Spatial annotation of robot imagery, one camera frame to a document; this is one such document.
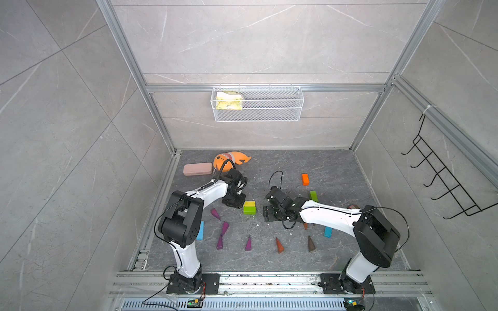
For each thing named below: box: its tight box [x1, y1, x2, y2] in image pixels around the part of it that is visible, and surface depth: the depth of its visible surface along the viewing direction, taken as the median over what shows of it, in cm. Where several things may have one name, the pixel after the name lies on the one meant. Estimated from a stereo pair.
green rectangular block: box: [243, 206, 257, 216], surface depth 95 cm
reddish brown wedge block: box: [275, 237, 285, 254], surface depth 84 cm
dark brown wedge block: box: [308, 235, 316, 253], surface depth 83 cm
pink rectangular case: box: [182, 162, 213, 177], surface depth 112 cm
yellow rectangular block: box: [243, 200, 257, 208], surface depth 95 cm
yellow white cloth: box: [215, 90, 243, 111], surface depth 88 cm
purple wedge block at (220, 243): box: [216, 233, 224, 251], surface depth 84 cm
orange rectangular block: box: [301, 173, 310, 186], surface depth 106 cm
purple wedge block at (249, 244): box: [245, 234, 253, 252], surface depth 84 cm
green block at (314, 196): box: [309, 190, 320, 203], surface depth 100 cm
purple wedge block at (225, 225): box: [221, 220, 230, 237], surface depth 89 cm
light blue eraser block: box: [196, 220, 205, 241], surface depth 87 cm
